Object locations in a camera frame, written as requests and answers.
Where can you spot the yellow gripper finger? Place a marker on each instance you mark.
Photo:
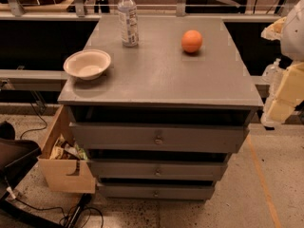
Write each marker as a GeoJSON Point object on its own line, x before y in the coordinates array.
{"type": "Point", "coordinates": [287, 94]}
{"type": "Point", "coordinates": [273, 32]}

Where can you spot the orange fruit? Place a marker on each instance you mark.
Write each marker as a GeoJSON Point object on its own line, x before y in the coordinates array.
{"type": "Point", "coordinates": [191, 41]}

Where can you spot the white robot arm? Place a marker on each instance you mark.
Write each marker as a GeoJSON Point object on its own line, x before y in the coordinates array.
{"type": "Point", "coordinates": [292, 46]}

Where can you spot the grey drawer cabinet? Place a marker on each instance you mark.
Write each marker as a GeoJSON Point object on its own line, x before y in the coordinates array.
{"type": "Point", "coordinates": [162, 123]}

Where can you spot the clear plastic water bottle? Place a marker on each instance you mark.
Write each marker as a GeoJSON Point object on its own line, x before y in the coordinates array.
{"type": "Point", "coordinates": [127, 11]}

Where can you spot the white paper bowl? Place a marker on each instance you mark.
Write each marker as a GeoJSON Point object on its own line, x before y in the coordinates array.
{"type": "Point", "coordinates": [87, 64]}

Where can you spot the wooden box with snacks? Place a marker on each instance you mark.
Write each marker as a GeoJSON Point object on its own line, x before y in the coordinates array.
{"type": "Point", "coordinates": [63, 175]}

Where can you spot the black chair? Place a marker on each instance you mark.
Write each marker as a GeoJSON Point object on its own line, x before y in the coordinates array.
{"type": "Point", "coordinates": [16, 158]}

